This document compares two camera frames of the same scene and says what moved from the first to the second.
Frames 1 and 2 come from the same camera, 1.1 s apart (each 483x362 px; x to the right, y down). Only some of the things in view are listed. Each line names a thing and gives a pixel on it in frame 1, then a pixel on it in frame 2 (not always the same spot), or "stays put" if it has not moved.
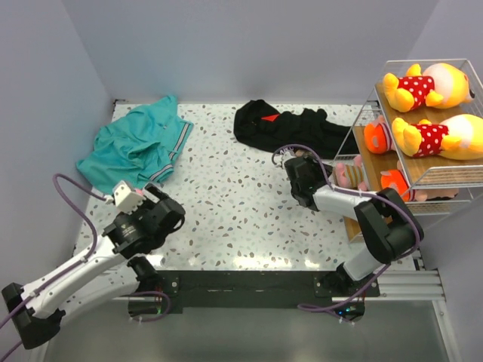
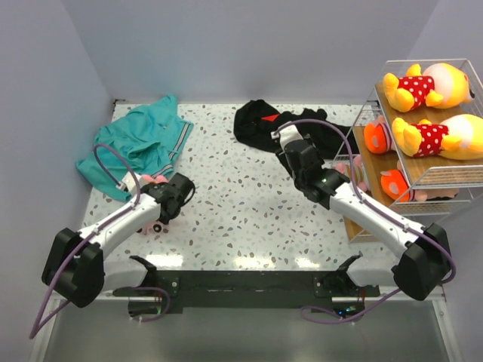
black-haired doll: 379,138 stays put
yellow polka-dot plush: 441,85 stays put
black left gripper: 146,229 -> 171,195
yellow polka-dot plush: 458,137 stays put
